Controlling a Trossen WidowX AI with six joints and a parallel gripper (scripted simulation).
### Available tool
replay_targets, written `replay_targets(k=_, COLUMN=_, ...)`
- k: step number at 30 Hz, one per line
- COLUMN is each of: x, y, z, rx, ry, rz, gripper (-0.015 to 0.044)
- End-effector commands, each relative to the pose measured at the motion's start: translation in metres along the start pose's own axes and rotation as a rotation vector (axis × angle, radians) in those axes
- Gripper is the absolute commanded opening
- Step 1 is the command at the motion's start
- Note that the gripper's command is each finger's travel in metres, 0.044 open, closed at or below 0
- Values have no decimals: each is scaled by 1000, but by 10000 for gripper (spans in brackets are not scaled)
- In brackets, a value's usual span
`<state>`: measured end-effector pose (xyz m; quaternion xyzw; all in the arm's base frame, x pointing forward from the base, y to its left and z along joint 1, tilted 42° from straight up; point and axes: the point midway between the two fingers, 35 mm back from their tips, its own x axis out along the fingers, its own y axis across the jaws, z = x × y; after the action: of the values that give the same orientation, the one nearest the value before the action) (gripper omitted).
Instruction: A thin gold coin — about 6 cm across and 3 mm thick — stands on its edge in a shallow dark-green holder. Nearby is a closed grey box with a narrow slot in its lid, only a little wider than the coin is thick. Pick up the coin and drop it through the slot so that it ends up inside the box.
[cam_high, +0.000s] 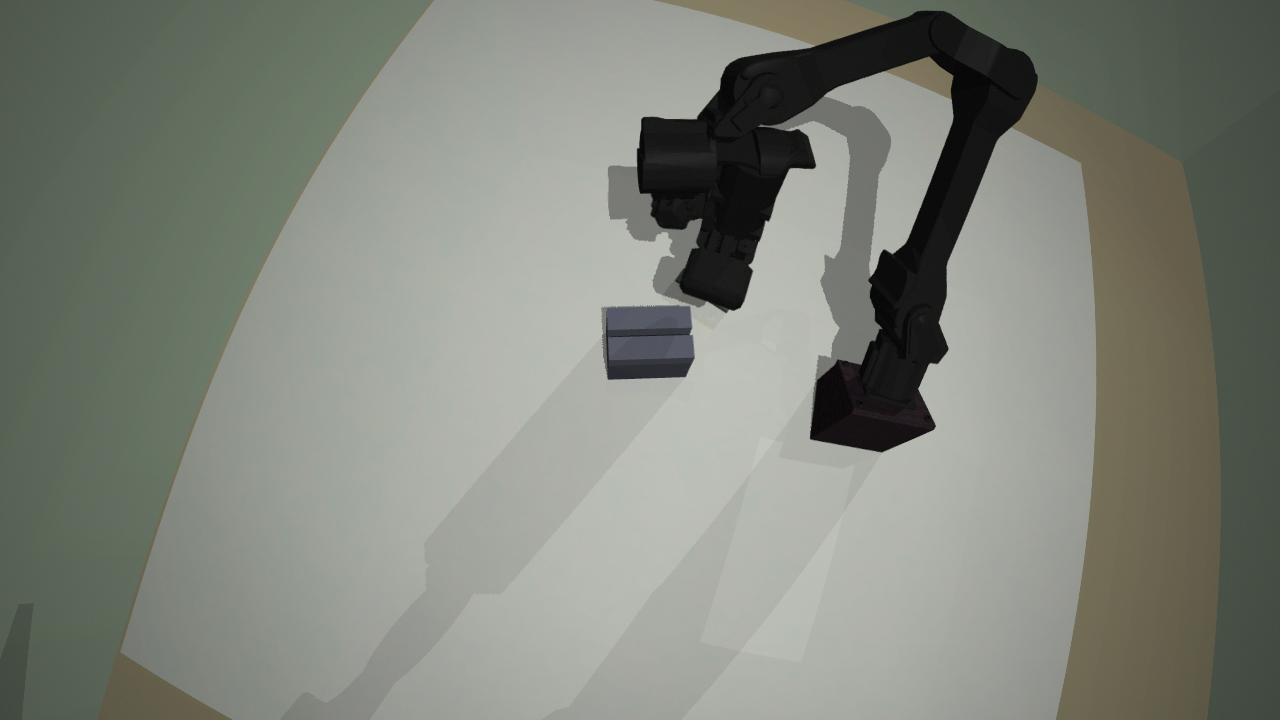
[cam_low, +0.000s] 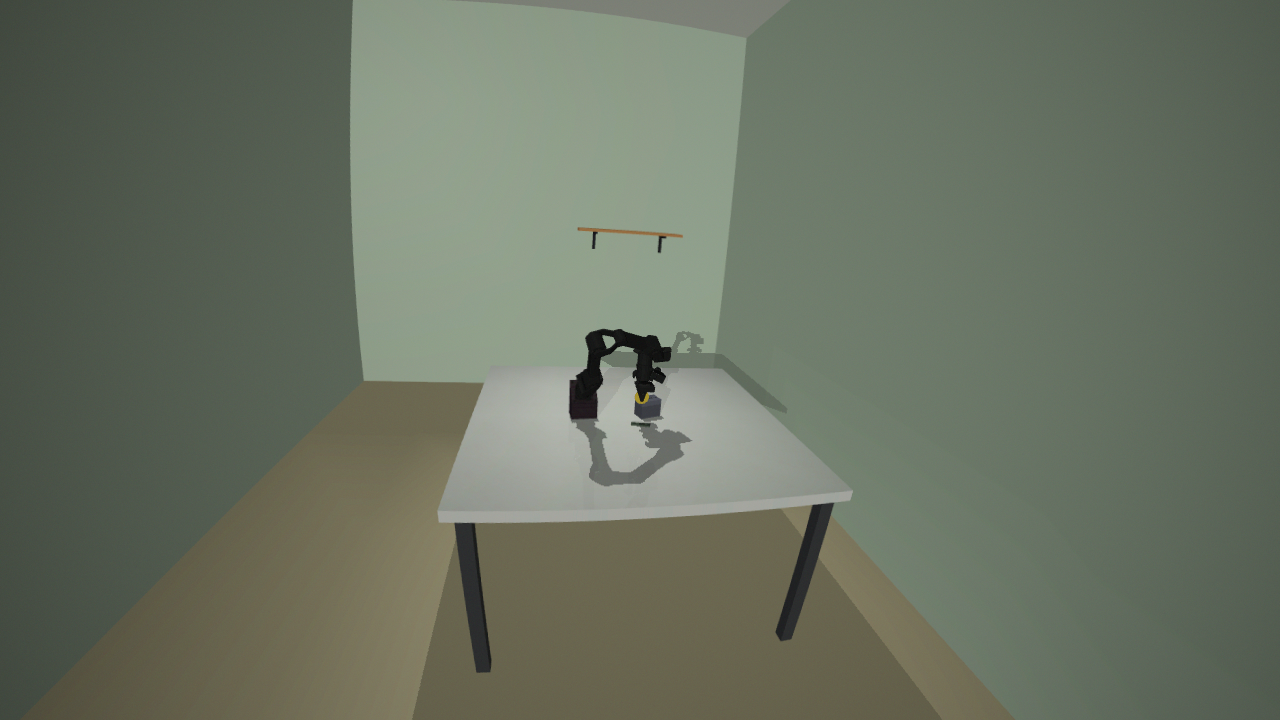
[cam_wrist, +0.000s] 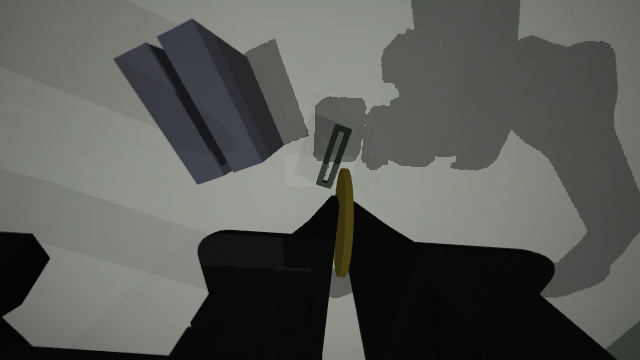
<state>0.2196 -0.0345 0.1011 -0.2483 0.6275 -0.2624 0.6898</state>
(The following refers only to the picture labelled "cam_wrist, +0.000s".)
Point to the gold coin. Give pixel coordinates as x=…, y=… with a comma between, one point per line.
x=344, y=235

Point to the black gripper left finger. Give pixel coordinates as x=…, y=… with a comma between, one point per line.
x=302, y=260

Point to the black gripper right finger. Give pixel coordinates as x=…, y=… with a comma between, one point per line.
x=388, y=271

